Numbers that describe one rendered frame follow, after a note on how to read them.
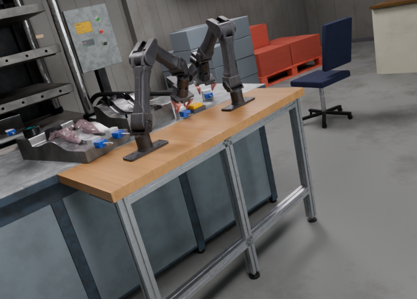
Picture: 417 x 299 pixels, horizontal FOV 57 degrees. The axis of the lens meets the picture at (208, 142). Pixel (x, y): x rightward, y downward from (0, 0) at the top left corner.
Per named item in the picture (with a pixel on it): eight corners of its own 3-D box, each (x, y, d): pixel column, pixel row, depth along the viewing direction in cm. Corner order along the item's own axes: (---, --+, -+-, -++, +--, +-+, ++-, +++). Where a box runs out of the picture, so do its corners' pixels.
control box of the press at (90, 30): (164, 196, 304) (107, 2, 257) (131, 214, 288) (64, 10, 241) (149, 190, 321) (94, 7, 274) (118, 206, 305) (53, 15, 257)
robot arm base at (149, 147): (116, 142, 155) (126, 143, 150) (154, 124, 167) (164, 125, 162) (122, 160, 157) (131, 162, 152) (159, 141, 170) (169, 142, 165)
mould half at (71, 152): (130, 139, 182) (123, 117, 179) (88, 163, 163) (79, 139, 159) (66, 139, 211) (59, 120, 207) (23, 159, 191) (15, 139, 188)
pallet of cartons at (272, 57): (273, 65, 732) (265, 19, 704) (330, 61, 648) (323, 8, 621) (219, 89, 637) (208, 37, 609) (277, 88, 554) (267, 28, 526)
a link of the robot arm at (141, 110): (140, 131, 163) (141, 54, 164) (152, 130, 160) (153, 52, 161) (130, 129, 158) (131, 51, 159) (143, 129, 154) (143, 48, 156)
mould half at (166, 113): (175, 118, 201) (168, 93, 197) (132, 136, 187) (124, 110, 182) (130, 112, 240) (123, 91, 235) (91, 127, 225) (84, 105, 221)
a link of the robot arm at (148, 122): (134, 118, 162) (125, 122, 158) (150, 116, 158) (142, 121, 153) (138, 131, 164) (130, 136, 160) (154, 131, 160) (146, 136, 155)
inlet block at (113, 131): (135, 137, 173) (132, 126, 171) (128, 141, 169) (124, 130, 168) (115, 137, 181) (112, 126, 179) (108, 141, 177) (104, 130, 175)
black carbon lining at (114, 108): (156, 108, 200) (151, 90, 197) (129, 119, 191) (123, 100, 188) (125, 105, 227) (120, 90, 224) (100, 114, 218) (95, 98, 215)
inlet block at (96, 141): (118, 147, 165) (115, 135, 163) (110, 152, 161) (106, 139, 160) (98, 146, 173) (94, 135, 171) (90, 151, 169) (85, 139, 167)
